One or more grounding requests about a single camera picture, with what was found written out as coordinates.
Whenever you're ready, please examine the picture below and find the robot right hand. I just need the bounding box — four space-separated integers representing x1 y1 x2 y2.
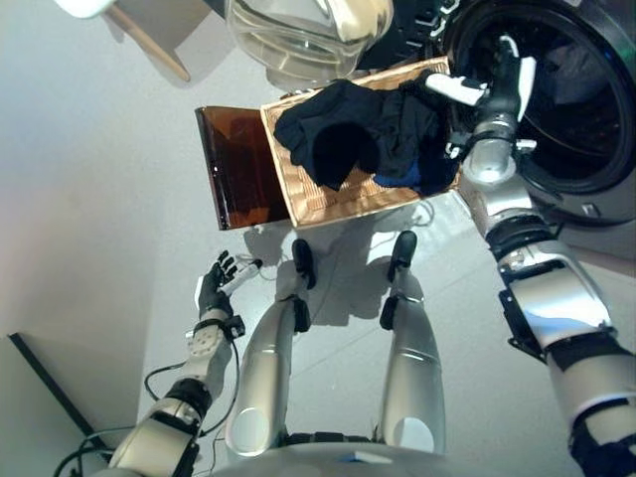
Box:
423 34 540 123

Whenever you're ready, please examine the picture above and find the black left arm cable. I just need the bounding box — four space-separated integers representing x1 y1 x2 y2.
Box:
52 337 242 477

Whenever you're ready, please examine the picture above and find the silver robot right leg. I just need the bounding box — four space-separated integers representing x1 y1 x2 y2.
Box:
375 231 446 456

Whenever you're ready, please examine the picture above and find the grey front-load washing machine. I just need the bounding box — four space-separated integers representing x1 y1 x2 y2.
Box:
436 0 636 260

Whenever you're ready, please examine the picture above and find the black garment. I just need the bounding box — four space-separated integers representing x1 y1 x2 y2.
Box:
377 74 461 198
273 79 387 193

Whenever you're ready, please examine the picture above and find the rectangular wicker laundry basket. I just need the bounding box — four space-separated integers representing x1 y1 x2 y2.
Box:
259 56 464 230

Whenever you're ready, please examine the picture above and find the white cable on floor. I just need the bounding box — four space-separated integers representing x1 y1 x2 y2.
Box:
233 252 295 282

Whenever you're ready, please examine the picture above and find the grey board with black edge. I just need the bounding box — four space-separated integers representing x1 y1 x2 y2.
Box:
0 331 108 477

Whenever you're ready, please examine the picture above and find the grey robot torso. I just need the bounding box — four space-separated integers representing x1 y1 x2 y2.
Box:
213 431 508 477

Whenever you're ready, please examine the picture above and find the round glass washer door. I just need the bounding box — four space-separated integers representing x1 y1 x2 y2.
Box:
226 0 448 88

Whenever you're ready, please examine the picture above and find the dark blue garment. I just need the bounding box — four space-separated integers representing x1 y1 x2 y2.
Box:
372 161 424 191

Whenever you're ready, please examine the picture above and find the white chair with wooden legs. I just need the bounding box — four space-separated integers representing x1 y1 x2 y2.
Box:
52 0 225 83

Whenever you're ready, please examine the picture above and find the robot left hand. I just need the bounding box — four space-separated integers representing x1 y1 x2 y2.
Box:
195 250 263 320

